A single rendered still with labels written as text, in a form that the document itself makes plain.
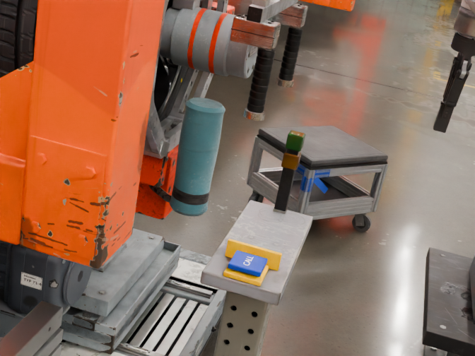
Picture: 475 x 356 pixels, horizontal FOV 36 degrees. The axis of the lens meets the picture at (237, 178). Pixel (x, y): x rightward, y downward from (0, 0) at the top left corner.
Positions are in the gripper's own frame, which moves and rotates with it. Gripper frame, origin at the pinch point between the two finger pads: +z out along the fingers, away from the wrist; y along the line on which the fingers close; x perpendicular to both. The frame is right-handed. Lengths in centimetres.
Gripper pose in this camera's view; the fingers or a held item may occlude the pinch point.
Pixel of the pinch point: (443, 117)
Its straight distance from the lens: 183.7
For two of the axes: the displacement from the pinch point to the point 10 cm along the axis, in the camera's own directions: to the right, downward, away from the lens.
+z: -2.0, 8.9, 4.2
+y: 1.9, -3.8, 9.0
